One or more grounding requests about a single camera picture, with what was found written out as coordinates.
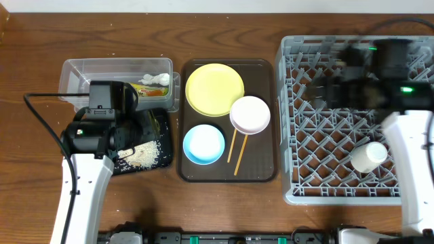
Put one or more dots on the white cup green inside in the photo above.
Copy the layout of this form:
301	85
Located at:
369	156

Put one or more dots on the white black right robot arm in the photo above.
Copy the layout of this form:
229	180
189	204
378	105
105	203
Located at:
409	131

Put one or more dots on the pink shallow bowl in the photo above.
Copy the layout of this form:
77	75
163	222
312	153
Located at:
250	115

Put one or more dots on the white tissue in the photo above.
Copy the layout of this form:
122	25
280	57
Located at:
160	79

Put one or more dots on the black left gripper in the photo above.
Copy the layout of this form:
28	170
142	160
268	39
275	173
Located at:
146	127

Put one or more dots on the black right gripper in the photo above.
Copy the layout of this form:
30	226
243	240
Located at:
333	84

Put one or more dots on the wooden chopstick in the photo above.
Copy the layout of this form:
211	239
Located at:
241	155
232	145

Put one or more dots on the light blue bowl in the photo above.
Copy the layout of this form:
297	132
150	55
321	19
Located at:
203	144

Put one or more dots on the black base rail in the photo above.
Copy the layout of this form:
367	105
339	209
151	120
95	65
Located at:
131	232

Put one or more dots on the clear plastic waste bin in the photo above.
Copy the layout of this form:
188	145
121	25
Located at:
77	74

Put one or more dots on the black waste tray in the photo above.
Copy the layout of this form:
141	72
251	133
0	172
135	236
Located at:
165	139

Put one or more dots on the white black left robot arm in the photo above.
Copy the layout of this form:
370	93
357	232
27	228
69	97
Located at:
91	144

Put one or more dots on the dark brown serving tray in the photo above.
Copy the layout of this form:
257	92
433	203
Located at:
260	159

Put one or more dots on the grey plastic dishwasher rack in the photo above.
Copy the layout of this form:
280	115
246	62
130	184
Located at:
316	142

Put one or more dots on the pile of rice grains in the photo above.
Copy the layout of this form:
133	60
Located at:
143	156

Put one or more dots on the yellow round plate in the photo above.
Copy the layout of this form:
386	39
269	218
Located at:
212	89

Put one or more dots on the green yellow snack wrapper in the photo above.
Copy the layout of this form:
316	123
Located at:
149	91

